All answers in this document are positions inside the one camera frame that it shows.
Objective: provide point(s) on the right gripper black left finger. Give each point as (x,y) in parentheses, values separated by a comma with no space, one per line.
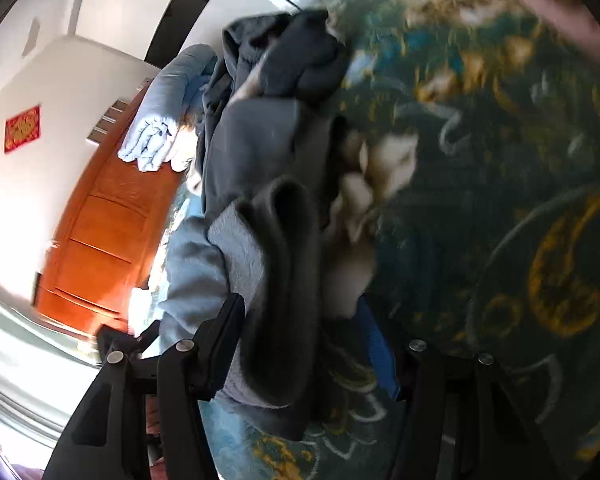
(137,409)

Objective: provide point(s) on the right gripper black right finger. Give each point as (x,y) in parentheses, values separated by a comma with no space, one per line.
(461,418)

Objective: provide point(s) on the blue floral bed blanket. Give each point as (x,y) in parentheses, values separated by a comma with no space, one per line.
(494,246)

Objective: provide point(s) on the orange wooden headboard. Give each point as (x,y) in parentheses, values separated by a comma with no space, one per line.
(107,237)

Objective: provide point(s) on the pink white fleece garment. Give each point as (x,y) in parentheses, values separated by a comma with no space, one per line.
(373,174)

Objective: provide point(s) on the folded light blue quilt stack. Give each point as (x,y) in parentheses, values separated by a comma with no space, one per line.
(171,95)

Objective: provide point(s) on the dark grey hooded jacket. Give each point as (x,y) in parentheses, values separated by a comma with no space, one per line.
(266,110)

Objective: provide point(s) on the wall picture frames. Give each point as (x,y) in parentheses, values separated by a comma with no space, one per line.
(107,122)

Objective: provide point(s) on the red wall decoration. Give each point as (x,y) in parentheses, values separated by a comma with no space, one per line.
(22,129)

